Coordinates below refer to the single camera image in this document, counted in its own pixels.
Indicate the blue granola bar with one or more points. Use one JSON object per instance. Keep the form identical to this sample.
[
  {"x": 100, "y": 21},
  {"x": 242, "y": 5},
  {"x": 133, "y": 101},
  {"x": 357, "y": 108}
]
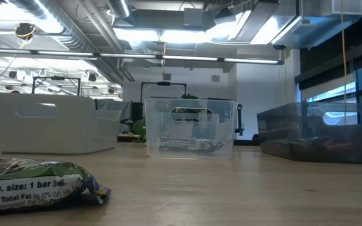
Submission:
[{"x": 190, "y": 146}]

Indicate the red Chewy granola bar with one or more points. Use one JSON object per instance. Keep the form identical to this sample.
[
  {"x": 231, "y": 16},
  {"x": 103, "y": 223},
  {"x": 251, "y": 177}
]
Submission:
[{"x": 328, "y": 145}]

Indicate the purple green granola bar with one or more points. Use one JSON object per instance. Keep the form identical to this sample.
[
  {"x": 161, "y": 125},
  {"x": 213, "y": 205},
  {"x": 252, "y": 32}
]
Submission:
[{"x": 30, "y": 188}]

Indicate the clear plastic bin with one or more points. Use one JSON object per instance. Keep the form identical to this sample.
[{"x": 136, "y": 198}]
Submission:
[{"x": 190, "y": 128}]

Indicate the long ceiling light strip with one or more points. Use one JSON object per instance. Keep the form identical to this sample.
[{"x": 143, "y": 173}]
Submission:
[{"x": 187, "y": 58}]

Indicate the round woven mat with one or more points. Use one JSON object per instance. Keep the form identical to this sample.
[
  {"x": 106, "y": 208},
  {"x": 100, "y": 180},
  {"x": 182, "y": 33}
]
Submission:
[{"x": 127, "y": 137}]

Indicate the white plastic bin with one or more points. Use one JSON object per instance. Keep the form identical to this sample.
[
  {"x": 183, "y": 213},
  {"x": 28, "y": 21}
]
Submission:
[{"x": 52, "y": 135}]

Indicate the dark smoky plastic bin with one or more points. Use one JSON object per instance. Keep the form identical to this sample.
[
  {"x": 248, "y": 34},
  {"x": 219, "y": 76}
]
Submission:
[{"x": 319, "y": 132}]

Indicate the black background station frame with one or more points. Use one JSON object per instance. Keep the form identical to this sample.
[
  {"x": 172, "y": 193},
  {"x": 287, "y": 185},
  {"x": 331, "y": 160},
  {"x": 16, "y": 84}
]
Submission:
[
  {"x": 57, "y": 78},
  {"x": 163, "y": 83}
]

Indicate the silver ribbed air duct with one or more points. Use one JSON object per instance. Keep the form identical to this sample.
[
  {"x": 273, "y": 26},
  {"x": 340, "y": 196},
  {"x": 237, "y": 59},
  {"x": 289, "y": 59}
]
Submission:
[{"x": 61, "y": 34}]

